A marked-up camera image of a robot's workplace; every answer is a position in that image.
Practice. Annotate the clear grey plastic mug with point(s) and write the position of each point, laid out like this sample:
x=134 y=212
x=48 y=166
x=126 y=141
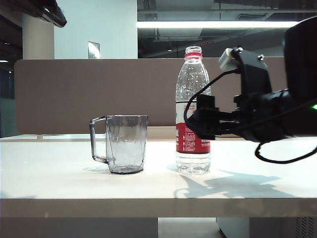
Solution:
x=126 y=143

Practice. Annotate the clear red-label water bottle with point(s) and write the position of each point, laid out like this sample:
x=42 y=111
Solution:
x=190 y=74

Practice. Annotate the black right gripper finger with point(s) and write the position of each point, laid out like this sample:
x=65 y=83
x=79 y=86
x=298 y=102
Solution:
x=205 y=101
x=203 y=124

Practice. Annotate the white ceiling light strip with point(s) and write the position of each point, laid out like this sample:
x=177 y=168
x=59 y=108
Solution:
x=210 y=24

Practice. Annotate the silver wall plate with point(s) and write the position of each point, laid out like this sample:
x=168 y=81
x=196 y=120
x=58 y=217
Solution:
x=93 y=50

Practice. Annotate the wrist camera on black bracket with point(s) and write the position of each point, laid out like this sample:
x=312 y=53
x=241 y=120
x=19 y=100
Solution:
x=255 y=72

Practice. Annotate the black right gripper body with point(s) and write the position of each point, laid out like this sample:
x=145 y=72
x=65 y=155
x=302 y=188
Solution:
x=262 y=116

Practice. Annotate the white round column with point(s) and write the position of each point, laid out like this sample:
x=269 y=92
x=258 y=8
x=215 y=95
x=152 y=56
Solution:
x=37 y=42

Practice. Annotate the brown desk partition panel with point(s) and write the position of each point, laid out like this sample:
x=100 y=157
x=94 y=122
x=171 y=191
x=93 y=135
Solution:
x=62 y=94

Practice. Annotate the grey metal cabinet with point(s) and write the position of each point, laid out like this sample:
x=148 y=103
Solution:
x=272 y=228

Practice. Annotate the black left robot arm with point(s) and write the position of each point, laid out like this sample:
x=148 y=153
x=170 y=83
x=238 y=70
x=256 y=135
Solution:
x=29 y=10

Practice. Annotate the brown table support panel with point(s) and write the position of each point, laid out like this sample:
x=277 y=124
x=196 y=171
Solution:
x=74 y=228

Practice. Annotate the white partition foot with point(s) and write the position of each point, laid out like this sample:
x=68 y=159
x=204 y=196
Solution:
x=39 y=136

